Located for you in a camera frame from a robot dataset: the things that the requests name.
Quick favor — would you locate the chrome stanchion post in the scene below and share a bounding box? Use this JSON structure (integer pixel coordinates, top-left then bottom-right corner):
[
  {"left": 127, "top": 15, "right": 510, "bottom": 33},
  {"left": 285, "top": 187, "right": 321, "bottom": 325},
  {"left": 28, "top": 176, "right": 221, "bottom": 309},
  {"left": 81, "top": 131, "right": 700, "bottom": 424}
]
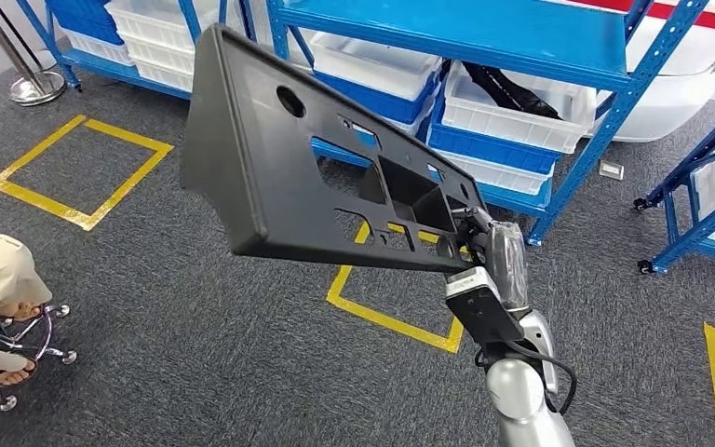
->
[{"left": 0, "top": 0, "right": 68, "bottom": 107}]

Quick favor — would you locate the white body with red stripe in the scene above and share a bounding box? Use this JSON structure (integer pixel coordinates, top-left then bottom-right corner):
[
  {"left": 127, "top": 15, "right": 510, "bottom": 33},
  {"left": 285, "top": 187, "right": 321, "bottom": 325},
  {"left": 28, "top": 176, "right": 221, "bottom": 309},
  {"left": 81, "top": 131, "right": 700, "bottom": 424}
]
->
[{"left": 542, "top": 0, "right": 715, "bottom": 144}]

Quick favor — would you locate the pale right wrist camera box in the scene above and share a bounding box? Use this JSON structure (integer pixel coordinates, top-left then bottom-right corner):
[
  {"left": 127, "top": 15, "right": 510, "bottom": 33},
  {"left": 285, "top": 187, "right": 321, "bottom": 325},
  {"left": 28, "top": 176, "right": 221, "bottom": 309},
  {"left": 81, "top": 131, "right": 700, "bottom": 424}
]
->
[{"left": 444, "top": 266, "right": 526, "bottom": 346}]

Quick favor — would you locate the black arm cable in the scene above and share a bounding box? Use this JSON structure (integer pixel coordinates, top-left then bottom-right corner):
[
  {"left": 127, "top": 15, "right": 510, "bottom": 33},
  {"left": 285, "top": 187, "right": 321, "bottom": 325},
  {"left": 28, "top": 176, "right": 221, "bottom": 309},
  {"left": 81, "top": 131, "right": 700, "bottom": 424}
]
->
[{"left": 474, "top": 339, "right": 579, "bottom": 415}]

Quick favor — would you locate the blue steel shelf rack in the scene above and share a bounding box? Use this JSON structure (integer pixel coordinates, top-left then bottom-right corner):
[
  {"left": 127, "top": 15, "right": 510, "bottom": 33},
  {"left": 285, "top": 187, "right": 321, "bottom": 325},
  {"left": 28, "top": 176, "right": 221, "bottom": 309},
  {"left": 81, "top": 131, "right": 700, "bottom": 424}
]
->
[
  {"left": 15, "top": 0, "right": 260, "bottom": 103},
  {"left": 633, "top": 86, "right": 715, "bottom": 276},
  {"left": 263, "top": 0, "right": 713, "bottom": 248}
]

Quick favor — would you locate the black wrapped object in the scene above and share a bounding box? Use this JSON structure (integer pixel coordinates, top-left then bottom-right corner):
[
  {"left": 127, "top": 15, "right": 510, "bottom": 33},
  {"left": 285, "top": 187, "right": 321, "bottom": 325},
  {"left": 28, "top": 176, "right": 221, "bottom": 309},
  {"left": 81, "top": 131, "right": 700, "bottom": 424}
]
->
[{"left": 462, "top": 61, "right": 562, "bottom": 119}]

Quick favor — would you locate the black plastic panel part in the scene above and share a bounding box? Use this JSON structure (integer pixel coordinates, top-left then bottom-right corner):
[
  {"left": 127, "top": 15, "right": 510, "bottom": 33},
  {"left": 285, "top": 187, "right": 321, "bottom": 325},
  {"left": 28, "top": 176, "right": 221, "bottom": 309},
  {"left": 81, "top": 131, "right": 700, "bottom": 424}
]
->
[{"left": 182, "top": 23, "right": 495, "bottom": 276}]

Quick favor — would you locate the chrome stool base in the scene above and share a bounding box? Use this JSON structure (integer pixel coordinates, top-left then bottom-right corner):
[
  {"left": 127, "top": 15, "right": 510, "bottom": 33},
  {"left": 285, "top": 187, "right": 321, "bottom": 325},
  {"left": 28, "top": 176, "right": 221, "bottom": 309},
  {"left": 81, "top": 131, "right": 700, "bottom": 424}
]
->
[{"left": 0, "top": 301, "right": 79, "bottom": 413}]

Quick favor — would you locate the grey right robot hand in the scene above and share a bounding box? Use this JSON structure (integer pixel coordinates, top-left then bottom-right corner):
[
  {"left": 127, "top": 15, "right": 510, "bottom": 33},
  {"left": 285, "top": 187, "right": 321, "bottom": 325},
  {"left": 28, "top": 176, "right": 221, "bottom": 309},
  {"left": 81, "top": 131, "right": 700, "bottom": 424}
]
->
[{"left": 450, "top": 206, "right": 530, "bottom": 313}]

